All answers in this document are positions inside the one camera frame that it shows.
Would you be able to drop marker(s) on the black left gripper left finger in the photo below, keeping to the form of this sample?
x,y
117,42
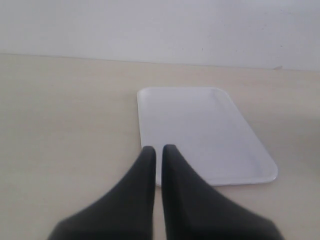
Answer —
x,y
124,213

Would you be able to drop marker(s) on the white rectangular plastic tray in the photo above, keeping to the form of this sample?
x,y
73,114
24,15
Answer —
x,y
208,130

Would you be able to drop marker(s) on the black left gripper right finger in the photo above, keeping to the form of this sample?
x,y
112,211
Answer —
x,y
193,210

